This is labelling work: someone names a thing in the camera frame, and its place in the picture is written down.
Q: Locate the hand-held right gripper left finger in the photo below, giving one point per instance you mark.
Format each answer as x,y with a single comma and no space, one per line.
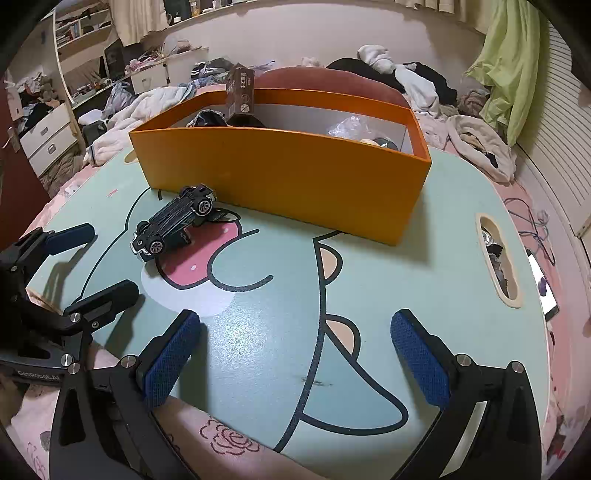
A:
171,360

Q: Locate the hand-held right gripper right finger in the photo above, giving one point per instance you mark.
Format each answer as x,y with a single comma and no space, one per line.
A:
418,364

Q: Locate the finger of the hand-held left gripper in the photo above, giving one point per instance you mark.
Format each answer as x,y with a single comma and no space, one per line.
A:
106,297
69,235

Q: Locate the black toy car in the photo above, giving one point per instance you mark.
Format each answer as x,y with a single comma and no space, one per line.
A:
173,219

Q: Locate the black lace cloth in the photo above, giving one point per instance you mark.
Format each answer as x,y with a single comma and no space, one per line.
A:
217,120

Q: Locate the orange box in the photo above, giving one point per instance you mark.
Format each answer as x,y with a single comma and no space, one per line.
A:
286,180

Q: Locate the small brown box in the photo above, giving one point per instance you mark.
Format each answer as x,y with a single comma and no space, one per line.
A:
241,94

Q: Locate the round metal tin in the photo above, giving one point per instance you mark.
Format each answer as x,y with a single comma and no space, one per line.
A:
387,144

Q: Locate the bubble wrap bag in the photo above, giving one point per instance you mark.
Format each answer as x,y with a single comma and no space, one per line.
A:
348,127

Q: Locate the cartoon printed desktop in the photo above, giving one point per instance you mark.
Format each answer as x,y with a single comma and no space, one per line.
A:
277,332

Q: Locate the white drawer cabinet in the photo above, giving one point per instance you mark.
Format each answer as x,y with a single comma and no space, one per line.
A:
46,138

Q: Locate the grey plastic bag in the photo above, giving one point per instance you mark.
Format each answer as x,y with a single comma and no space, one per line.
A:
117,99

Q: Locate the smartphone with lit screen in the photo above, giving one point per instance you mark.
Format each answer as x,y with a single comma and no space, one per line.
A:
545,295

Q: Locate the white fluffy blanket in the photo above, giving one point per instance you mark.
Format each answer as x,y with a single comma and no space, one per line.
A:
143,110

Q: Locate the black monitor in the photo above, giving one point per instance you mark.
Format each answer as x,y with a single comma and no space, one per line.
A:
115,62

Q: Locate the white shelf unit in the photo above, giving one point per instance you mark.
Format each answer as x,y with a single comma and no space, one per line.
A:
83,32

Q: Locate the dark striped clothes pile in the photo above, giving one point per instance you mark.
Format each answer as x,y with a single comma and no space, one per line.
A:
212,69

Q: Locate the beige curtain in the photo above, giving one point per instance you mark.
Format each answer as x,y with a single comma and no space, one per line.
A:
131,21
438,11

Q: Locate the beige garment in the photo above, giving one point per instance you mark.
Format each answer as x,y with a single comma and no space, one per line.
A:
480,138

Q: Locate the white louvered closet doors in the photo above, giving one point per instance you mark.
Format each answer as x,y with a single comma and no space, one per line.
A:
563,138

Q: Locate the black clothes pile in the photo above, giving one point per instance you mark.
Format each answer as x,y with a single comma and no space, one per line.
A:
434,78

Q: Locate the red cushion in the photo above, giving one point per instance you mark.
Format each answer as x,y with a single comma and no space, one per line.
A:
332,81

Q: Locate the hanging green cloth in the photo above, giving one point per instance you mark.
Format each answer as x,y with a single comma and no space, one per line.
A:
508,69

